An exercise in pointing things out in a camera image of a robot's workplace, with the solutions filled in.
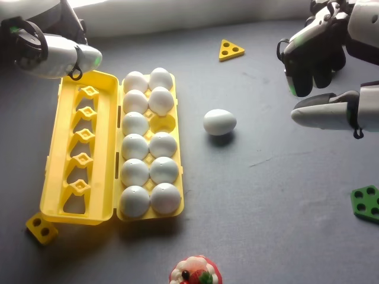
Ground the grey table cloth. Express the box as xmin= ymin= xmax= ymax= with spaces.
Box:
xmin=0 ymin=19 xmax=379 ymax=284

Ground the white backdrop sheet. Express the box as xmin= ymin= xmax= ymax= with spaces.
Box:
xmin=72 ymin=0 xmax=314 ymax=38

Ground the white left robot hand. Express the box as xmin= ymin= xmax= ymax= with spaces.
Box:
xmin=0 ymin=0 xmax=104 ymax=81

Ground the yellow egg carton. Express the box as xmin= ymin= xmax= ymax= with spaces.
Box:
xmin=39 ymin=70 xmax=185 ymax=226

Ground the white toy egg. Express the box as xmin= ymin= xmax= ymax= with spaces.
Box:
xmin=147 ymin=67 xmax=174 ymax=92
xmin=203 ymin=108 xmax=237 ymax=136
xmin=123 ymin=70 xmax=149 ymax=93
xmin=120 ymin=159 xmax=151 ymax=188
xmin=122 ymin=89 xmax=149 ymax=115
xmin=147 ymin=86 xmax=175 ymax=116
xmin=119 ymin=185 xmax=151 ymax=219
xmin=150 ymin=182 xmax=182 ymax=214
xmin=121 ymin=111 xmax=150 ymax=137
xmin=120 ymin=133 xmax=150 ymax=160
xmin=149 ymin=156 xmax=180 ymax=185
xmin=149 ymin=131 xmax=178 ymax=159

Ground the green pentagon block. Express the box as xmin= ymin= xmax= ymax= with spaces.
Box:
xmin=350 ymin=185 xmax=379 ymax=224

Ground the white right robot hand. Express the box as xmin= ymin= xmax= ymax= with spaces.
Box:
xmin=277 ymin=0 xmax=379 ymax=140

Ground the yellow triangle block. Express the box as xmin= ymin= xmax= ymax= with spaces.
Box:
xmin=219 ymin=39 xmax=246 ymax=62

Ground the yellow square block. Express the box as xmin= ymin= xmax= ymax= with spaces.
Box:
xmin=25 ymin=211 xmax=59 ymax=246

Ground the toy strawberry cake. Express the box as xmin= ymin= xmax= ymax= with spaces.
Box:
xmin=168 ymin=254 xmax=223 ymax=284

